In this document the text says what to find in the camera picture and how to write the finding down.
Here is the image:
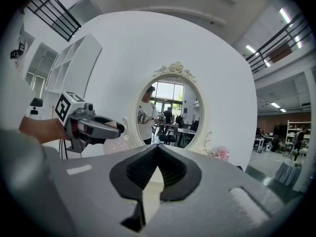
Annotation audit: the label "pink flower bouquet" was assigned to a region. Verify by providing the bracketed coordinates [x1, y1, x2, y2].
[210, 146, 231, 162]

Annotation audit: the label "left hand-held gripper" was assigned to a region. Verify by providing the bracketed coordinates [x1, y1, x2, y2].
[54, 90, 125, 155]

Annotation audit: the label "person's left forearm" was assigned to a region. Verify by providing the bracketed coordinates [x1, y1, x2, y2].
[19, 116, 67, 145]

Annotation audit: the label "person's left hand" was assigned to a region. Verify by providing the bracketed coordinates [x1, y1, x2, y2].
[71, 122, 87, 138]

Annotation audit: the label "person's white printed t-shirt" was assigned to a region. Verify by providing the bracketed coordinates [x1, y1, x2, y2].
[4, 8, 38, 103]

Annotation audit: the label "white cubby shelf unit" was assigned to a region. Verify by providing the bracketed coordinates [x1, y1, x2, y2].
[42, 33, 104, 124]

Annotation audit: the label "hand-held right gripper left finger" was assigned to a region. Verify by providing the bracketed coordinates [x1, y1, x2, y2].
[37, 144, 160, 237]

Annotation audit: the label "table with pale cloth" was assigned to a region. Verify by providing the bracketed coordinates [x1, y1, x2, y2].
[274, 159, 304, 187]

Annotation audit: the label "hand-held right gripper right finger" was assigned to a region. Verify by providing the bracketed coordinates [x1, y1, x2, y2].
[159, 144, 305, 237]

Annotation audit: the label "white storage shelves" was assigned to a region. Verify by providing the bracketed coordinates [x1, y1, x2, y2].
[284, 119, 312, 153]

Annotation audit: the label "black mezzanine railing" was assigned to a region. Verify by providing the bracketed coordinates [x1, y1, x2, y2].
[245, 13, 315, 73]

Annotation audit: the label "oval white-framed mirror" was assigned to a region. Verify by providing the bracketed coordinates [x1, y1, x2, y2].
[122, 61, 213, 156]

